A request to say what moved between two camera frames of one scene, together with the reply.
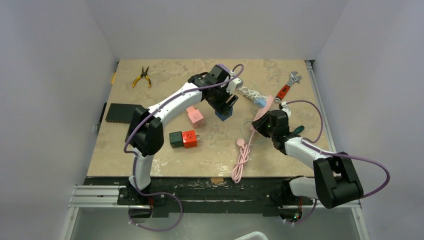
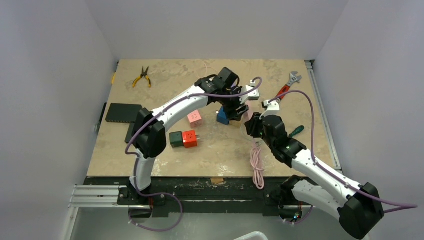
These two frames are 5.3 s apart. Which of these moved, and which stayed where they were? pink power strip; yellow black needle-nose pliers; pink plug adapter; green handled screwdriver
Moved: pink power strip
Stayed: green handled screwdriver; yellow black needle-nose pliers; pink plug adapter
